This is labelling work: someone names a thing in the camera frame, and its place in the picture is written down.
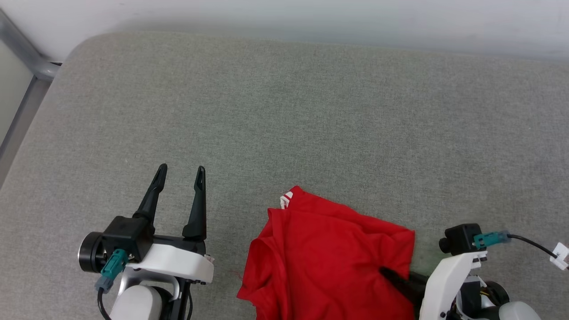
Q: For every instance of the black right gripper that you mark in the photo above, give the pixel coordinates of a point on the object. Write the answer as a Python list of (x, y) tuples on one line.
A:
[(471, 298)]

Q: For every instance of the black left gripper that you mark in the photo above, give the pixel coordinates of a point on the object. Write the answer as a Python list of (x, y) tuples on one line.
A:
[(178, 243)]

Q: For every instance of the red and white jersey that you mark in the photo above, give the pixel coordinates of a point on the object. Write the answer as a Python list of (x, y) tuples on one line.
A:
[(329, 258)]

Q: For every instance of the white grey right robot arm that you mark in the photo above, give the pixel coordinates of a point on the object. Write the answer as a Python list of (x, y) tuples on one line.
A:
[(520, 312)]

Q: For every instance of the teal left camera connector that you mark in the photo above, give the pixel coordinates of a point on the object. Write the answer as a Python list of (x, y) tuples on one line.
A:
[(113, 264)]

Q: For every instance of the teal camera connector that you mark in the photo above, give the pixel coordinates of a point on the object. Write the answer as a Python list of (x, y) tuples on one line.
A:
[(489, 240), (113, 264)]

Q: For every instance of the teal right camera connector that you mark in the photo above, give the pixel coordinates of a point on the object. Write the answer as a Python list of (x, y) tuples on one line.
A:
[(489, 240)]

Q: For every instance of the grey metal frame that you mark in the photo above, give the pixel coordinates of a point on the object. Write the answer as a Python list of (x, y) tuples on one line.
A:
[(29, 111)]

